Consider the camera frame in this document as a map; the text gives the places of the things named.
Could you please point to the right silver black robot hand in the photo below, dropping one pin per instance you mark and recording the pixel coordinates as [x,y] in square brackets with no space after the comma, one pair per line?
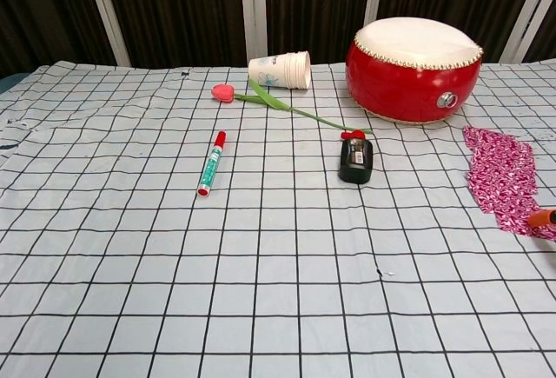
[540,218]

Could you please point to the pink glitter cloth stack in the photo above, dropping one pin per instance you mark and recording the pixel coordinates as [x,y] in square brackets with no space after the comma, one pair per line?
[504,174]

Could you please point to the red drum white skin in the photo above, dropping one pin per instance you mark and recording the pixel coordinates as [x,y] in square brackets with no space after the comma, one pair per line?
[404,82]

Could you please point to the black bottle red cap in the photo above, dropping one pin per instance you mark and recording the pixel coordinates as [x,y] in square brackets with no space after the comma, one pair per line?
[356,161]

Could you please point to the white black checkered tablecloth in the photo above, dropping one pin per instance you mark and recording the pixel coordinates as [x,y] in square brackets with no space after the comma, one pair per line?
[260,265]

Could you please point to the stacked white paper cups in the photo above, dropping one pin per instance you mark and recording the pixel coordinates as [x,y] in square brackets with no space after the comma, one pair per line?
[278,71]

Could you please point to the red green marker pen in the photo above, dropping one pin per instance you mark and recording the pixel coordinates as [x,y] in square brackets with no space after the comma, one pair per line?
[211,167]

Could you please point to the artificial red tulip flower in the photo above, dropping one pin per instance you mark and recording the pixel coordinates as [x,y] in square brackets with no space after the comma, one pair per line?
[222,92]

